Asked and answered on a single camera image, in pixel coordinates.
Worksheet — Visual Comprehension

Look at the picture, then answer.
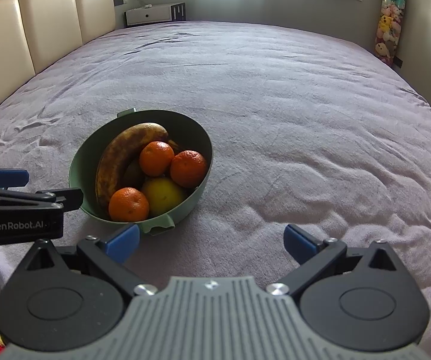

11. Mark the small tangerine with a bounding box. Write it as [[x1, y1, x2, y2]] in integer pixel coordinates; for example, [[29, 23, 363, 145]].
[[170, 150, 209, 189], [139, 141, 175, 177], [108, 187, 150, 223]]

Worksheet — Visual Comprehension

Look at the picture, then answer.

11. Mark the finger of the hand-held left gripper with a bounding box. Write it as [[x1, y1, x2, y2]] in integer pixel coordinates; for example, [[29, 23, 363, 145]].
[[0, 164, 29, 189], [0, 187, 84, 212]]

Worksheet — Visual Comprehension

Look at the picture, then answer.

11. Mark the green colander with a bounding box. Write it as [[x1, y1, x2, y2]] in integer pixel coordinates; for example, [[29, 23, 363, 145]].
[[69, 108, 213, 236]]

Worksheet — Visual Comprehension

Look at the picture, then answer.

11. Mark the purple bed blanket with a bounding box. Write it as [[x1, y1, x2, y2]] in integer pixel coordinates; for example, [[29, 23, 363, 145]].
[[0, 20, 431, 357]]

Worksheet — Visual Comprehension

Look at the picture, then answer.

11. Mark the clear tube of plush toys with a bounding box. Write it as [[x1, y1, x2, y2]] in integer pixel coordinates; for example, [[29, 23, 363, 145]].
[[373, 0, 407, 64]]

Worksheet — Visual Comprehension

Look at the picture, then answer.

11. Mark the brown spotted banana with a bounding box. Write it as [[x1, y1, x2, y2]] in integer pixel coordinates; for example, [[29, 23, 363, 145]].
[[96, 122, 169, 214]]

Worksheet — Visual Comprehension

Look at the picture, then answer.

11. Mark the cream padded headboard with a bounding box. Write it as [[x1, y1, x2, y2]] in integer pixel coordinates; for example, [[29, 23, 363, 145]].
[[0, 0, 117, 128]]

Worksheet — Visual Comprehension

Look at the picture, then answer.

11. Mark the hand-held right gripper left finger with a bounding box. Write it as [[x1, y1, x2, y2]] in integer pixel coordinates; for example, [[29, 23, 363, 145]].
[[24, 223, 157, 298]]

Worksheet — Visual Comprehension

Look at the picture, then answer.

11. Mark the large yellow orange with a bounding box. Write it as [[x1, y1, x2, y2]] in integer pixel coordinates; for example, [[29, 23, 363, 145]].
[[141, 177, 188, 217]]

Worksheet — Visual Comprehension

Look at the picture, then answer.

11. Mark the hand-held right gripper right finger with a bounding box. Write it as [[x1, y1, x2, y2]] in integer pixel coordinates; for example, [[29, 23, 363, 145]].
[[283, 224, 405, 298]]

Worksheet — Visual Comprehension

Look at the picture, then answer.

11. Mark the white bedside device box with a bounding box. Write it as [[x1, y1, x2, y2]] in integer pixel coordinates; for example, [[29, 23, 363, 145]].
[[124, 3, 188, 28]]

